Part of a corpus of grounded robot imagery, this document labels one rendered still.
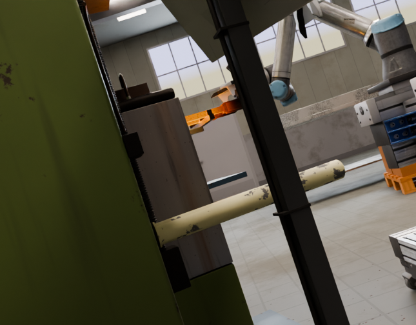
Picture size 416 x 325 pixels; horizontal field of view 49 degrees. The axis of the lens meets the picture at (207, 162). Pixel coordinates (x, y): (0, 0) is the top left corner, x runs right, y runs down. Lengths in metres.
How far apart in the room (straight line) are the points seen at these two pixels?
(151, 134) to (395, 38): 1.04
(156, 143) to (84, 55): 0.35
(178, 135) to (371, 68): 11.05
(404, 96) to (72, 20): 1.25
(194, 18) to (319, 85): 10.78
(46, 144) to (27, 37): 0.20
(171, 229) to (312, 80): 10.83
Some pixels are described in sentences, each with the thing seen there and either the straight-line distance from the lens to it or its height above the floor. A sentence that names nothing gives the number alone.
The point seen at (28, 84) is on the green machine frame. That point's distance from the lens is 0.89.
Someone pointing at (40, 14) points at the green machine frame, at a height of 1.08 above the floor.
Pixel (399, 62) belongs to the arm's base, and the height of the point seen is 0.87.
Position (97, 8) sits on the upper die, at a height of 1.27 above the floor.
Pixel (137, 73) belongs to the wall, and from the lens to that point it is 11.55.
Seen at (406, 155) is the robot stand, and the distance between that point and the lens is 1.79.
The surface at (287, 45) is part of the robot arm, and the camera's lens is 1.92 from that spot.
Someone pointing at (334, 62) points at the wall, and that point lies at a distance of 11.88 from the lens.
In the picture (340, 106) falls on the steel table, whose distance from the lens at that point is 5.30.
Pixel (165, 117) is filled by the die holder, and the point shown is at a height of 0.87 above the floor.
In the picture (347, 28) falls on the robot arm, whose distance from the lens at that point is 2.03.
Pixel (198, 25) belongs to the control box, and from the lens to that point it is 0.95.
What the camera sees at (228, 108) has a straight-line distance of 1.84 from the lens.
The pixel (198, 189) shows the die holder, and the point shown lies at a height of 0.67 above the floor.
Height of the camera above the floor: 0.71
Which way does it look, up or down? 1 degrees up
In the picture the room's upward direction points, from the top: 18 degrees counter-clockwise
